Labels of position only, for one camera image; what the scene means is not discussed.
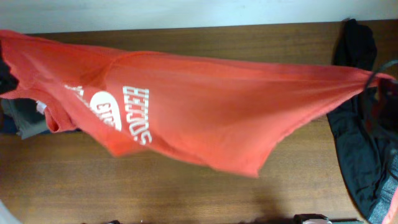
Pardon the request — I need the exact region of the orange printed t-shirt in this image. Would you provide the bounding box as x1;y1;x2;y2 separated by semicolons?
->
0;29;396;179

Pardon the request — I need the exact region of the black garment on table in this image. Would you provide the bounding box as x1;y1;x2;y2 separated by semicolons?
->
327;19;397;220

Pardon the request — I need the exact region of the folded navy blue shirt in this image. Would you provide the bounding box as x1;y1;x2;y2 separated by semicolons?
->
1;116;81;134

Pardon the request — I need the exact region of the folded light grey shirt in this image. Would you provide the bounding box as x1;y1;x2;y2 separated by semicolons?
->
1;99;49;139

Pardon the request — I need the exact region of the grey heathered garment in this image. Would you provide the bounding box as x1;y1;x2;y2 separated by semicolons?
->
368;156;397;224

